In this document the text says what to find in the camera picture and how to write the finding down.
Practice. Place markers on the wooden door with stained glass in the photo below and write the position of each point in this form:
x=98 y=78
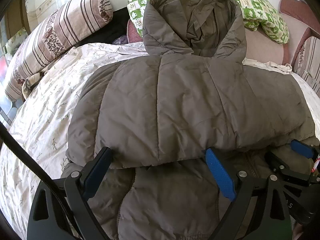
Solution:
x=14 y=19

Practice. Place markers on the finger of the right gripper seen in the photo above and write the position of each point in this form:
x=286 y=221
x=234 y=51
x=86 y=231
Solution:
x=303 y=149

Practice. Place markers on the striped floral pillow left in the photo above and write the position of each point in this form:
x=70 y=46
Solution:
x=62 y=29

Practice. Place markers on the striped floral cushion right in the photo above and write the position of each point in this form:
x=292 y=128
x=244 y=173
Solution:
x=307 y=63

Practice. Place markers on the white floral bed sheet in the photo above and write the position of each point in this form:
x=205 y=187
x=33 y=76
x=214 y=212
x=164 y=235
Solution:
x=41 y=124

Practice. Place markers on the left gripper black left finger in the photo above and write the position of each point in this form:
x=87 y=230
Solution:
x=48 y=220

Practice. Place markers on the grey-brown hooded puffer jacket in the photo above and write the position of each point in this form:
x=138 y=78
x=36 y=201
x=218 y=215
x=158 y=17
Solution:
x=160 y=112

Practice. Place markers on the green white patterned blanket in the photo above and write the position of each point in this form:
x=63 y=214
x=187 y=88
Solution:
x=256 y=13

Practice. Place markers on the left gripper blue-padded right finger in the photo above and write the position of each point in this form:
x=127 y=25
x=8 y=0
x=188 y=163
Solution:
x=270 y=218

